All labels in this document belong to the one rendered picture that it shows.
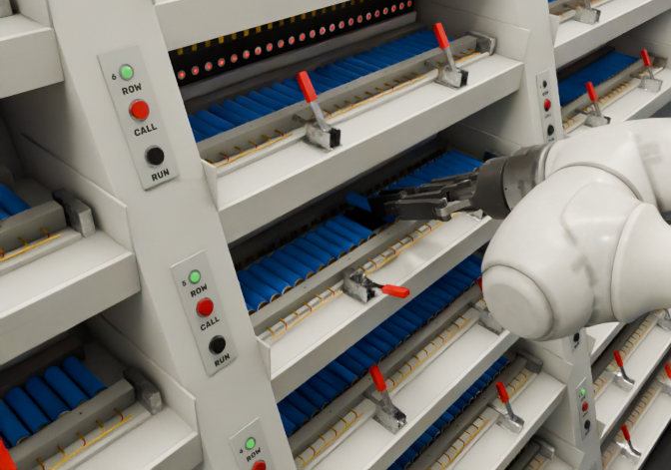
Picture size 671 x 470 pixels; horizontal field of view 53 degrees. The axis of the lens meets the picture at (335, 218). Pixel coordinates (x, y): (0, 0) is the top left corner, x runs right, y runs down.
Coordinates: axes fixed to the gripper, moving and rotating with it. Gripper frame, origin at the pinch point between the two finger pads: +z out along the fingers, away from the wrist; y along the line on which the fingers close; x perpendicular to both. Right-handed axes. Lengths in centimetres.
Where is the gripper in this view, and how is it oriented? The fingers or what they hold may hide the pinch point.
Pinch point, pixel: (394, 202)
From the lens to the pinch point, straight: 93.6
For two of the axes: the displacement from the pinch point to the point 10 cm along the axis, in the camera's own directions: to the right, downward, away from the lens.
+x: 3.4, 9.2, 2.1
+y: -6.7, 4.0, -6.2
